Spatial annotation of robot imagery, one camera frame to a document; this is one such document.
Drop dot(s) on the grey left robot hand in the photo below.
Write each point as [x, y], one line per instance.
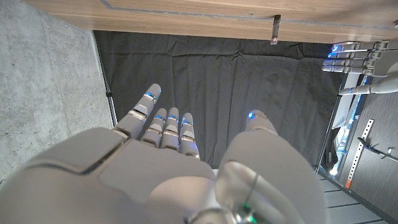
[384, 62]

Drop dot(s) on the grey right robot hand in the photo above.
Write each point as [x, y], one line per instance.
[124, 180]

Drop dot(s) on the black backdrop curtain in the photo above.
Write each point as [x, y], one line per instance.
[217, 77]

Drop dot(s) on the black backdrop stand pole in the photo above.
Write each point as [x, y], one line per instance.
[107, 90]
[329, 127]

